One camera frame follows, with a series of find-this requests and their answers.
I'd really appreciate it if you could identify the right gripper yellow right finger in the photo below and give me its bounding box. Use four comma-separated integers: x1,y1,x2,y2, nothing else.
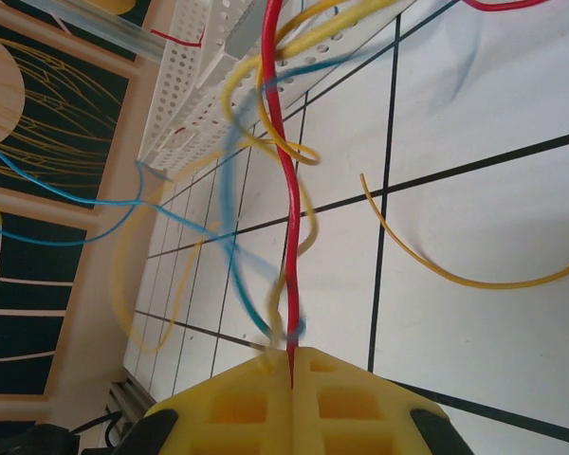
293,347,443,455

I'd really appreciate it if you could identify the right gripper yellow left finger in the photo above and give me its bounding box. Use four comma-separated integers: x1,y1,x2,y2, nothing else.
144,349,298,455

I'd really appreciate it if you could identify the red cable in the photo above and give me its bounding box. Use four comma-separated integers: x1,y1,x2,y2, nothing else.
260,0,546,380
150,27,206,49

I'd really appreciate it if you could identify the yellow cable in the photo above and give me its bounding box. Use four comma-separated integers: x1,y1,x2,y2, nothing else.
111,0,409,356
358,173,569,290

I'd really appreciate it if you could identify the blue cable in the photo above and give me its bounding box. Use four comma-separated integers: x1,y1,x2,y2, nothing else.
0,51,352,345

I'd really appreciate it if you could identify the large white plastic basket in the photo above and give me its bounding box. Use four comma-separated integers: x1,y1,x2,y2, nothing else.
137,0,233,172

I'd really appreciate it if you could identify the aluminium rail frame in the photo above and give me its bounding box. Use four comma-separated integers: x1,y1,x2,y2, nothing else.
104,372,153,430

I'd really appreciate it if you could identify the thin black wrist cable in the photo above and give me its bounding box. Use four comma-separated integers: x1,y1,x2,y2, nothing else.
68,409,141,449

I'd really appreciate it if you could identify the small white grey-handled basket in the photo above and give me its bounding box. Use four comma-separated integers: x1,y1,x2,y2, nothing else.
196,0,418,138

